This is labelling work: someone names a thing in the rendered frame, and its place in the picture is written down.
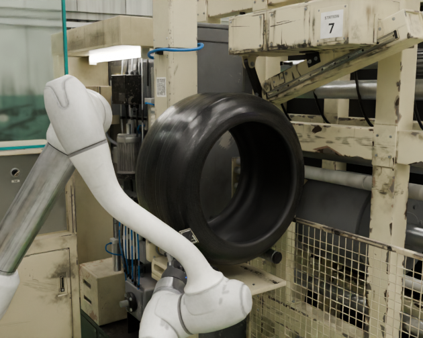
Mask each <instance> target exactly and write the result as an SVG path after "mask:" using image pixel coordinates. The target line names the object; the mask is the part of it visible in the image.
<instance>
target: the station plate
mask: <svg viewBox="0 0 423 338"><path fill-rule="evenodd" d="M343 11H344V10H343V9H341V10H336V11H329V12H324V13H321V27H320V39H324V38H335V37H342V28H343Z"/></svg>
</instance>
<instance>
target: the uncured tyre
mask: <svg viewBox="0 0 423 338"><path fill-rule="evenodd" d="M227 131H229V132H230V133H231V135H232V137H233V138H234V140H235V142H236V145H237V146H238V151H239V154H240V178H239V181H238V186H237V188H236V191H235V193H234V195H233V197H232V199H231V200H230V202H229V203H228V205H227V206H226V207H225V208H224V209H223V210H222V211H221V212H220V213H219V214H218V215H216V216H215V217H213V218H212V219H210V220H208V221H206V219H205V216H204V214H203V210H202V207H201V201H200V180H201V173H202V170H203V166H204V164H205V161H206V158H207V156H208V154H209V152H210V150H211V149H212V147H213V146H214V144H215V143H216V142H217V141H218V140H219V138H220V137H221V136H222V135H223V134H225V133H226V132H227ZM304 178H305V168H304V160H303V153H302V150H301V144H300V142H299V138H298V136H297V133H296V131H295V129H294V127H293V125H292V124H291V122H290V120H289V119H288V118H287V116H286V115H285V114H284V113H283V112H282V111H281V110H280V109H279V108H278V107H276V106H275V105H274V104H272V103H270V102H269V101H267V100H265V99H262V98H260V97H258V96H256V95H252V94H248V93H199V94H196V95H191V96H189V97H186V98H184V99H182V100H180V101H178V102H177V103H175V104H174V105H171V106H170V107H169V108H168V109H167V110H165V111H164V112H163V113H162V114H161V115H160V116H159V117H158V118H157V119H156V121H155V122H154V123H153V124H152V126H151V127H150V129H149V130H148V132H147V134H146V136H145V138H144V140H143V142H142V145H141V147H140V151H139V154H138V159H137V162H136V173H135V183H136V194H137V198H138V202H139V205H140V206H141V207H142V208H143V209H145V210H147V211H148V212H149V213H151V214H152V215H154V216H155V217H157V218H158V219H160V220H161V221H162V222H164V223H165V224H167V225H168V226H169V227H171V228H172V229H174V230H175V231H177V232H178V233H179V232H180V231H182V230H185V229H188V228H190V229H191V230H192V232H193V234H194V235H195V236H196V238H197V240H198V242H197V243H194V246H195V247H196V248H197V249H198V250H199V251H200V252H201V253H202V254H203V256H204V257H205V259H206V260H207V262H208V263H209V264H215V265H236V264H243V263H245V262H249V261H251V260H253V259H255V258H257V257H259V256H261V255H262V254H264V253H265V252H266V251H267V250H269V249H270V248H271V247H272V246H274V245H275V244H276V242H277V241H278V240H279V239H280V238H281V236H282V235H283V234H284V233H285V231H286V230H287V228H288V227H289V226H290V224H291V222H292V221H293V218H294V216H295V214H296V212H297V210H298V207H299V204H300V201H301V197H302V193H303V186H304Z"/></svg>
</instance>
